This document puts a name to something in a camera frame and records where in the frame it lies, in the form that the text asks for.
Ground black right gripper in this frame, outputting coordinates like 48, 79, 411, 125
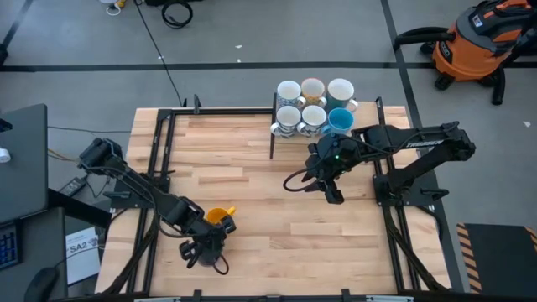
308, 133, 366, 206

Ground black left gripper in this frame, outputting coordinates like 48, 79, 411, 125
179, 221, 228, 270

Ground yellow faceted mug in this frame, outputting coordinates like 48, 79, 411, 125
206, 205, 237, 226

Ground light blue faceted mug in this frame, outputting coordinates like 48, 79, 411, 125
321, 107, 356, 136

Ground blue mug white flower print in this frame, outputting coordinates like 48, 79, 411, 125
296, 104, 329, 138

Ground blue mug white leaf print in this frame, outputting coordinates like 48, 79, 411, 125
270, 104, 303, 138

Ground dark green mug white handle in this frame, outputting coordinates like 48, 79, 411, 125
326, 77, 360, 113

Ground yellow white checkered mug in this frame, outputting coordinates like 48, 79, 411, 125
300, 77, 328, 107

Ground white mug blue geometric pattern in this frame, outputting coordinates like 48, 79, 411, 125
275, 79, 307, 109

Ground white printed paper sheet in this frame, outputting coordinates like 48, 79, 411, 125
65, 226, 102, 286

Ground black power adapter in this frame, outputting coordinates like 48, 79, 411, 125
58, 176, 88, 198

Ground grey side table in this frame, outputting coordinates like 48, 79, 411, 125
0, 206, 69, 302

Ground black computer mouse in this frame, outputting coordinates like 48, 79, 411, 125
23, 267, 60, 302

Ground black mat hazard stripes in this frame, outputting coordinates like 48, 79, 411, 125
456, 221, 537, 295

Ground keyboard with blue keys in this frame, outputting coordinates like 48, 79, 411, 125
0, 221, 22, 270

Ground orange shop vacuum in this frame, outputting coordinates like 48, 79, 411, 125
431, 0, 537, 106

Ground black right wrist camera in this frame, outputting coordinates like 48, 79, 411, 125
301, 165, 326, 194

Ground black left wrist camera cable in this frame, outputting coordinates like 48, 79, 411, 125
212, 253, 231, 277

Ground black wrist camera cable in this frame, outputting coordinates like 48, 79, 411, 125
283, 166, 321, 193
212, 253, 231, 277

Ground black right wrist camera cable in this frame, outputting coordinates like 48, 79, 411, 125
283, 166, 321, 193

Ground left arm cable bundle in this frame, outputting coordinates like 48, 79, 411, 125
100, 209, 163, 297

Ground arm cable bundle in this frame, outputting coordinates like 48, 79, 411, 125
383, 207, 449, 293
100, 209, 163, 297

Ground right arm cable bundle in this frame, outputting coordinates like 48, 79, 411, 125
383, 207, 449, 293

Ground black table frame rails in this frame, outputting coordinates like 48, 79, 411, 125
95, 94, 462, 302

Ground black vacuum hose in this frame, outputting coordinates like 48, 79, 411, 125
393, 26, 457, 52

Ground long black floor cable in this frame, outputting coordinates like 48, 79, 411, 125
133, 0, 188, 108

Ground coiled black cable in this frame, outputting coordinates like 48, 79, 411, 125
161, 0, 195, 29

